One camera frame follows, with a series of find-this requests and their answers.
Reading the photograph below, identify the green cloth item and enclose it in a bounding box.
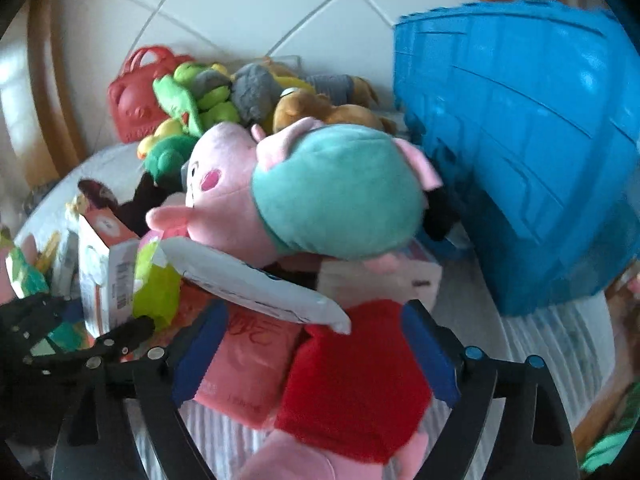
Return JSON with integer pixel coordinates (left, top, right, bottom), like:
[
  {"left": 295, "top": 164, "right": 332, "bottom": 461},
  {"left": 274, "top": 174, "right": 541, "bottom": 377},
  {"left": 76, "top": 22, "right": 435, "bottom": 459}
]
[{"left": 580, "top": 382, "right": 640, "bottom": 473}]

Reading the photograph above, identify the white and orange box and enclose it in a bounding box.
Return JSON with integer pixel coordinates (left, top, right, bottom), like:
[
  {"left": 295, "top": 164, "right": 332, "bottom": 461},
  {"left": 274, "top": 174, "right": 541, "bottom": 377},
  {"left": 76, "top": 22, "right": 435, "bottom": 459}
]
[{"left": 76, "top": 212, "right": 142, "bottom": 337}]

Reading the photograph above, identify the green and yellow turtle plush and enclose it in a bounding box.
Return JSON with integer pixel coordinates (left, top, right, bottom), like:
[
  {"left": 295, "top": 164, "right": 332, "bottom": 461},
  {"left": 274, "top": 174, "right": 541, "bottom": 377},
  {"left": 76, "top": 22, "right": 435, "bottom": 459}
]
[{"left": 137, "top": 119, "right": 201, "bottom": 186}]

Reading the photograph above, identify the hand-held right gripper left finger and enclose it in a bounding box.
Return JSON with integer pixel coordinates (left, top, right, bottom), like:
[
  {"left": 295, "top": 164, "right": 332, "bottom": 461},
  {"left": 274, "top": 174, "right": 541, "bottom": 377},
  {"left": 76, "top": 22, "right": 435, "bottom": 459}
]
[{"left": 50, "top": 300, "right": 231, "bottom": 480}]

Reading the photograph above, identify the pink pig plush red dress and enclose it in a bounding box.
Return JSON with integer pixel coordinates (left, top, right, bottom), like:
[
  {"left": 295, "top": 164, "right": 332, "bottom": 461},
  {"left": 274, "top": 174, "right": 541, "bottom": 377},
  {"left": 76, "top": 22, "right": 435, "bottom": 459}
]
[{"left": 240, "top": 299, "right": 433, "bottom": 480}]

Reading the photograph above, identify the wooden chair frame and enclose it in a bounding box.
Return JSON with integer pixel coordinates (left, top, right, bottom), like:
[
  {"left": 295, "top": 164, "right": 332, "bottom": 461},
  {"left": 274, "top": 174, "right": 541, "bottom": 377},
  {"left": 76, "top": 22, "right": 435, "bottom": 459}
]
[{"left": 25, "top": 0, "right": 88, "bottom": 186}]

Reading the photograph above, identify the white padded envelope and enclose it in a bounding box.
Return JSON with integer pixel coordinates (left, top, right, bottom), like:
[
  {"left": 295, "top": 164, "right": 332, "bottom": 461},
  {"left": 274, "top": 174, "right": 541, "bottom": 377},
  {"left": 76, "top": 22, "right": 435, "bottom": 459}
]
[{"left": 159, "top": 237, "right": 352, "bottom": 335}]

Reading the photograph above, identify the blue plastic basket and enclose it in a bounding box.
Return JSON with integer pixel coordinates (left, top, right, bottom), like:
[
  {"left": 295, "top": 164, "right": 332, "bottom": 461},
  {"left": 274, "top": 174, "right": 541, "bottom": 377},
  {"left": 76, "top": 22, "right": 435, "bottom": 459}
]
[{"left": 393, "top": 2, "right": 640, "bottom": 317}]

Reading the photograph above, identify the brown dog plush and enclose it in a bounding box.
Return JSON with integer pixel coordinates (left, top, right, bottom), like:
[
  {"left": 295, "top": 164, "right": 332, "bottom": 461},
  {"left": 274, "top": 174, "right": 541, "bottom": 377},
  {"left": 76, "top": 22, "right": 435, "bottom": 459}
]
[{"left": 272, "top": 75, "right": 398, "bottom": 136}]

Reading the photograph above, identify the pink packet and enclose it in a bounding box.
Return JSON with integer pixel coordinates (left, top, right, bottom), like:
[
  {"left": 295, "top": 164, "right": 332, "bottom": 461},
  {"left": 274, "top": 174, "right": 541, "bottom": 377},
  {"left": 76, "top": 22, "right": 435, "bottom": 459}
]
[{"left": 192, "top": 305, "right": 303, "bottom": 430}]

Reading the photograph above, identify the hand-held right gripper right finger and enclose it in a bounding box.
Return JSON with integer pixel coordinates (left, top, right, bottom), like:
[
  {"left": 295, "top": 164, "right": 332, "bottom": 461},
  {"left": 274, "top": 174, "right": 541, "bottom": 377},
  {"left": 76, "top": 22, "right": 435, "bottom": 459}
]
[{"left": 402, "top": 300, "right": 583, "bottom": 480}]

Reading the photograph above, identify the black cloth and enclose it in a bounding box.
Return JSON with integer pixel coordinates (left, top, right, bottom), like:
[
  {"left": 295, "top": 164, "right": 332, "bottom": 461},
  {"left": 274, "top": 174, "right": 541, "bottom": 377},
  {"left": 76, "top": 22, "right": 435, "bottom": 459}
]
[{"left": 118, "top": 172, "right": 187, "bottom": 238}]

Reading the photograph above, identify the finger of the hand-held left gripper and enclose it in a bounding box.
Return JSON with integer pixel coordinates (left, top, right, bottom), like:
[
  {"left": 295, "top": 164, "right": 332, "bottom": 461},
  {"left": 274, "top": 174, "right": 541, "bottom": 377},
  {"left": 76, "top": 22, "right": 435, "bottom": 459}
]
[
  {"left": 25, "top": 316, "right": 156, "bottom": 386},
  {"left": 0, "top": 294, "right": 71, "bottom": 356}
]

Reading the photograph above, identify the green frog plush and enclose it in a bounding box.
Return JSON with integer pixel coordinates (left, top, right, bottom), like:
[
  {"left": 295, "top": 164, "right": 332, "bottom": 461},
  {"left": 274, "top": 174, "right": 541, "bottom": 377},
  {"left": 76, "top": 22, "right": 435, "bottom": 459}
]
[{"left": 152, "top": 61, "right": 241, "bottom": 136}]

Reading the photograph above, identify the lime green packet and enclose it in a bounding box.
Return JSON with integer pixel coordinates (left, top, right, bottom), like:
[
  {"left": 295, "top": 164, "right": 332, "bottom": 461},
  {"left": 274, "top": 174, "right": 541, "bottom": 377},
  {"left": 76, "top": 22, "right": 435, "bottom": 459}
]
[{"left": 132, "top": 240, "right": 182, "bottom": 330}]

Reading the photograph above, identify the grey plush toy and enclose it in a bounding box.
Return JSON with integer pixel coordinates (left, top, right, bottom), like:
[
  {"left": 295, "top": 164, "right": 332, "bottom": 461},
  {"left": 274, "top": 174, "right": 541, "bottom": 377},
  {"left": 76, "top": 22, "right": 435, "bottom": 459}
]
[{"left": 230, "top": 64, "right": 281, "bottom": 126}]

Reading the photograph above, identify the pink pig plush teal shirt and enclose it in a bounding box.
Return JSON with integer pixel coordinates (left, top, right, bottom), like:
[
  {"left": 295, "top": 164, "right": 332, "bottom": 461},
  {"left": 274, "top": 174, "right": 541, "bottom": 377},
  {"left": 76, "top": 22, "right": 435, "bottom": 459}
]
[{"left": 146, "top": 117, "right": 443, "bottom": 267}]

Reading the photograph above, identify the red toy handbag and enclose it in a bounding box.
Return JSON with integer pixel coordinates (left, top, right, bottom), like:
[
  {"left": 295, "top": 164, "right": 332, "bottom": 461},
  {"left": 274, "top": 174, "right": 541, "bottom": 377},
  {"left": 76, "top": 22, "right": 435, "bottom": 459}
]
[{"left": 108, "top": 46, "right": 196, "bottom": 144}]

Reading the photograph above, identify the green patterned packet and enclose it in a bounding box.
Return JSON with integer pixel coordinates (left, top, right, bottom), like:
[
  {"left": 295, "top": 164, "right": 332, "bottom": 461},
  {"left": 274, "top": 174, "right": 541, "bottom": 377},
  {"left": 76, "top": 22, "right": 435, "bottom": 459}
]
[{"left": 4, "top": 247, "right": 51, "bottom": 297}]

